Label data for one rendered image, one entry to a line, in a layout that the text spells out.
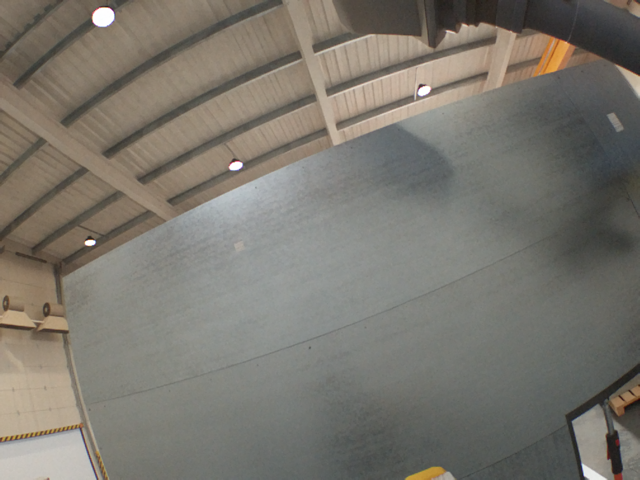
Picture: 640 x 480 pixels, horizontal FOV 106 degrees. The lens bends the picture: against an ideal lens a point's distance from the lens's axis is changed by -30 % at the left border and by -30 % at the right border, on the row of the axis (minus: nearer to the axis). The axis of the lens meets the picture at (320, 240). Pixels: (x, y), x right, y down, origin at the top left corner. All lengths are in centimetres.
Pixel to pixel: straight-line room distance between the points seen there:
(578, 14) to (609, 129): 78
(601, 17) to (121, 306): 160
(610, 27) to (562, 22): 10
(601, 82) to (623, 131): 24
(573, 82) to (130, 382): 201
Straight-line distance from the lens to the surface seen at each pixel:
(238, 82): 738
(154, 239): 130
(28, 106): 735
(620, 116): 159
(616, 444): 137
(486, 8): 78
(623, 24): 81
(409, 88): 965
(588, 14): 79
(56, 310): 1112
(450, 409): 104
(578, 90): 154
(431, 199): 107
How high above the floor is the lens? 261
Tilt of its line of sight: 17 degrees up
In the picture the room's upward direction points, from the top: 21 degrees counter-clockwise
